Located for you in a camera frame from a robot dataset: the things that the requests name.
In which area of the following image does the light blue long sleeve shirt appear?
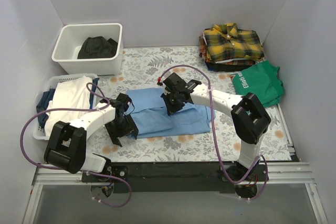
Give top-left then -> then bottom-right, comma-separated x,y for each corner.
127,88 -> 211,138

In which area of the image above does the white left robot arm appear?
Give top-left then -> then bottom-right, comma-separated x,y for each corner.
44,93 -> 139,182

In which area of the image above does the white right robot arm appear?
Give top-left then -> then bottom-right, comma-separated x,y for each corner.
158,73 -> 271,181

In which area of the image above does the stack of folded plaid shirts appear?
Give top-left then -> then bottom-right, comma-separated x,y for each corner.
199,33 -> 264,71

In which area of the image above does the floral patterned table mat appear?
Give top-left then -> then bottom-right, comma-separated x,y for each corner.
87,47 -> 291,162

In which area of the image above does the cream white garment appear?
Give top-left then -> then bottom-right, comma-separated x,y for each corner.
44,76 -> 92,137

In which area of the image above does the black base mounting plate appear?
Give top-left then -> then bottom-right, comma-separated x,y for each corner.
81,162 -> 268,194

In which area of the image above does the yellow plaid flannel shirt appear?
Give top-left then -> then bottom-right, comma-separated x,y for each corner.
202,23 -> 264,63

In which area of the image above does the dark striped garment in bin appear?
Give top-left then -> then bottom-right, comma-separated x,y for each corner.
77,36 -> 118,59

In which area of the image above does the dark blue denim garment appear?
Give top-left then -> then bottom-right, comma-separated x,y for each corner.
36,89 -> 56,129

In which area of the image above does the white perforated laundry basket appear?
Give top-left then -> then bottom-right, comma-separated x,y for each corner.
32,73 -> 98,141

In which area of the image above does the white plastic bin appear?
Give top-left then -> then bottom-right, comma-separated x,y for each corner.
51,23 -> 123,75

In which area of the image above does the green t-shirt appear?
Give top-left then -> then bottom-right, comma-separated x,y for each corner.
230,60 -> 285,108

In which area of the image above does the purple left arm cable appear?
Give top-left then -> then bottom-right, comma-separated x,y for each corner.
20,82 -> 132,208

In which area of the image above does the aluminium frame rail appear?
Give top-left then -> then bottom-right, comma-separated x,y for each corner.
33,162 -> 316,185

